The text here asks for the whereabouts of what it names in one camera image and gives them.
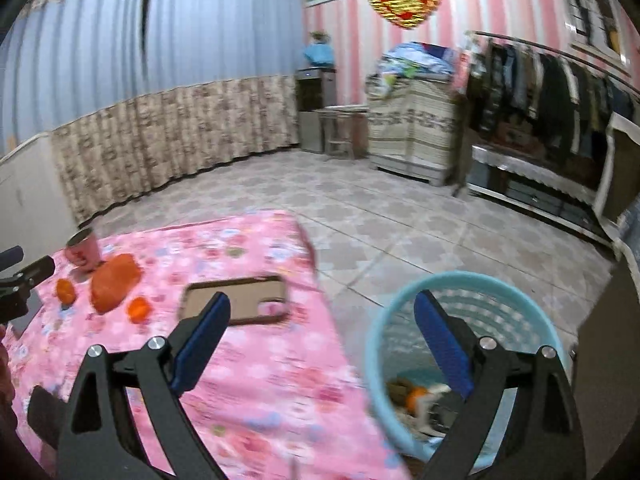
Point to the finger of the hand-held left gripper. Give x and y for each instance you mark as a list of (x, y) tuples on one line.
[(11, 257), (40, 267)]

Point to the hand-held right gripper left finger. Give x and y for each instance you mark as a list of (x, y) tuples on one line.
[(202, 340)]

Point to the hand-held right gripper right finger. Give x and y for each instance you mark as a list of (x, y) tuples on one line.
[(442, 345)]

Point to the orange peel piece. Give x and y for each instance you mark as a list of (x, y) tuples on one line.
[(418, 396)]

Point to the brown wrapper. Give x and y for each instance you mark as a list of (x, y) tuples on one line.
[(399, 390)]

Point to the light blue plastic basket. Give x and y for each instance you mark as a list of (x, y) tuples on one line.
[(375, 345)]

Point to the tangerine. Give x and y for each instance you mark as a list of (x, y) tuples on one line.
[(65, 291), (137, 310)]

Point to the pink mug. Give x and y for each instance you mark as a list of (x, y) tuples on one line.
[(85, 255)]

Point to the brown phone case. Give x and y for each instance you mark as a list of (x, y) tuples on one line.
[(250, 305)]

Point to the white panel cabinet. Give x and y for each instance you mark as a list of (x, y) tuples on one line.
[(30, 195)]

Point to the orange plastic bag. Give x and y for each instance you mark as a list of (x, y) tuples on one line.
[(115, 282)]

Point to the pink floral tablecloth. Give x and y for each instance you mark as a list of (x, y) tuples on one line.
[(280, 385)]

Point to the black flat object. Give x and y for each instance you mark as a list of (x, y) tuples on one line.
[(42, 415)]

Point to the low dark cabinet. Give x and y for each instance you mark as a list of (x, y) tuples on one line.
[(530, 197)]

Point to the metal clothes rack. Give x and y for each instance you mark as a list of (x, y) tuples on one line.
[(460, 170)]

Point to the white lace cloth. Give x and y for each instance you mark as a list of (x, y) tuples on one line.
[(530, 160)]

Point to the beige patterned storage cabinet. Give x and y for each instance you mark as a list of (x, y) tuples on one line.
[(415, 140)]

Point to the blue and beige floral curtain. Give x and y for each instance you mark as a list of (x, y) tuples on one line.
[(150, 60)]

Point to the grey water dispenser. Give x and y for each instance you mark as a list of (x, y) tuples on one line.
[(310, 125)]

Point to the cream-edged dark panel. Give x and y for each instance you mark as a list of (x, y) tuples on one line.
[(625, 175)]

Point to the small white table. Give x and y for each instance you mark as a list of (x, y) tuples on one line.
[(345, 108)]

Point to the row of hanging clothes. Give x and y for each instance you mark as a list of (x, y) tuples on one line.
[(550, 90)]

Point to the pink hanging bag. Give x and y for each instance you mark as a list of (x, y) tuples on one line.
[(462, 67)]

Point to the pile of folded bedding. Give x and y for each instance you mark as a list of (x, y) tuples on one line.
[(420, 57)]

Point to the blue covered water bottle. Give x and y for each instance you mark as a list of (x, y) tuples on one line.
[(319, 55)]

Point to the framed wall picture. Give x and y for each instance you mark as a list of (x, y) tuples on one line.
[(590, 10)]

